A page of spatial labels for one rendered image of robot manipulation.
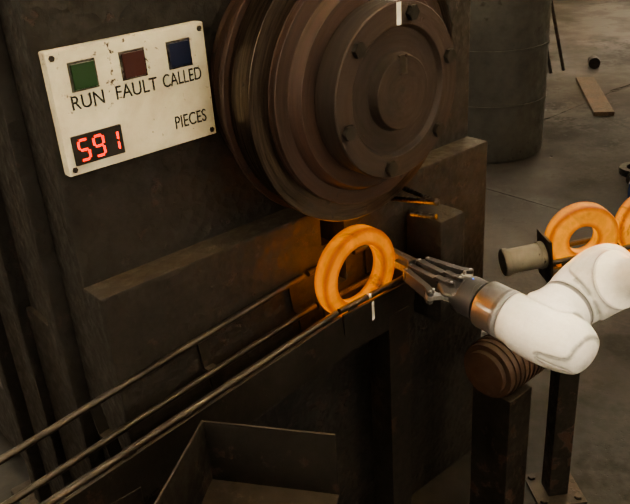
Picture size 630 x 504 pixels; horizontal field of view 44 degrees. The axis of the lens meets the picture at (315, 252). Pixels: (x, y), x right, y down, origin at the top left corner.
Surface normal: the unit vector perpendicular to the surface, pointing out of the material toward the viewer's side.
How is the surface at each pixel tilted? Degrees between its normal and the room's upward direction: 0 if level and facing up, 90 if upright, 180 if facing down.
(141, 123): 90
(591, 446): 0
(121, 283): 0
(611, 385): 0
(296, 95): 84
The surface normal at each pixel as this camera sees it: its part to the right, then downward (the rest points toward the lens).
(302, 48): -0.30, -0.04
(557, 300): 0.00, -0.81
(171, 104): 0.66, 0.29
